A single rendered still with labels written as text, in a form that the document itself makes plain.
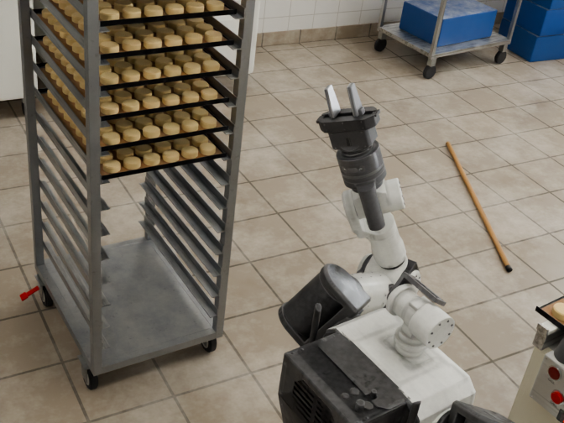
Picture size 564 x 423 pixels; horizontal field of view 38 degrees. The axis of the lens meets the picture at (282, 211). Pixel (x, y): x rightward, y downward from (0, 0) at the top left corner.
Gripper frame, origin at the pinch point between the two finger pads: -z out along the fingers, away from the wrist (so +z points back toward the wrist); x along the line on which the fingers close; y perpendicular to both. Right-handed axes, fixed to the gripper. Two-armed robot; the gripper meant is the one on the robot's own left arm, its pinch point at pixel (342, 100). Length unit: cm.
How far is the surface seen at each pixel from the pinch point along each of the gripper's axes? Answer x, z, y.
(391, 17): -165, 133, -419
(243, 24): -55, 2, -59
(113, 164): -92, 27, -27
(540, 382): 23, 85, -14
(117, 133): -92, 20, -34
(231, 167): -72, 44, -53
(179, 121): -82, 25, -49
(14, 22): -249, 16, -158
